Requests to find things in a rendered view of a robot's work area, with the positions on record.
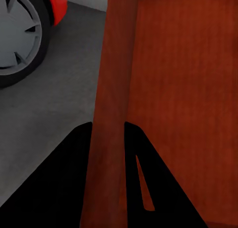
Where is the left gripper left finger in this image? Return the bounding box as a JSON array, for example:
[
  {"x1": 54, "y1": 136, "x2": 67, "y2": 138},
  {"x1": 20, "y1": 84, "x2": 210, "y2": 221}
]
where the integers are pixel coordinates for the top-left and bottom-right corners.
[{"x1": 0, "y1": 122, "x2": 93, "y2": 228}]

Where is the storage box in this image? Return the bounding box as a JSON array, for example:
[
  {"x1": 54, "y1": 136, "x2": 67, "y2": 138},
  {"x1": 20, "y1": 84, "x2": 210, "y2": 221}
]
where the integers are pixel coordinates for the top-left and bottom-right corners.
[{"x1": 80, "y1": 0, "x2": 238, "y2": 228}]

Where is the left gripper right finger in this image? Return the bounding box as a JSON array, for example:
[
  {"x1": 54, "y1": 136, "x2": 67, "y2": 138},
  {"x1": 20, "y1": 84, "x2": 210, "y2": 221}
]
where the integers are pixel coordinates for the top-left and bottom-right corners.
[{"x1": 124, "y1": 122, "x2": 208, "y2": 228}]

